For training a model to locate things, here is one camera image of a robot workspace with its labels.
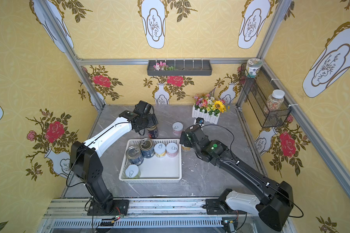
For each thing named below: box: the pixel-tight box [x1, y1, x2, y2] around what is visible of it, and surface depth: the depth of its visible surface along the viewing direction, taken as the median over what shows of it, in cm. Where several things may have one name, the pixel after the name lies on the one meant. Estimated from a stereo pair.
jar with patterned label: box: [245, 58, 263, 79], surface depth 87 cm
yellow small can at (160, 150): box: [153, 142, 167, 159], surface depth 92 cm
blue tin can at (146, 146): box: [139, 137, 156, 159], surface depth 87 cm
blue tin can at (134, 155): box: [125, 145, 144, 167], surface depth 85 cm
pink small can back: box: [172, 121, 184, 136], surface depth 102 cm
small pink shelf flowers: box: [153, 61, 176, 71], surface depth 89 cm
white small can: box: [125, 164, 141, 180], surface depth 82 cm
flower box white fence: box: [191, 87, 227, 125], surface depth 102 cm
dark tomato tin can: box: [146, 124, 159, 139], surface depth 99 cm
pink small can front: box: [165, 142, 179, 158], surface depth 92 cm
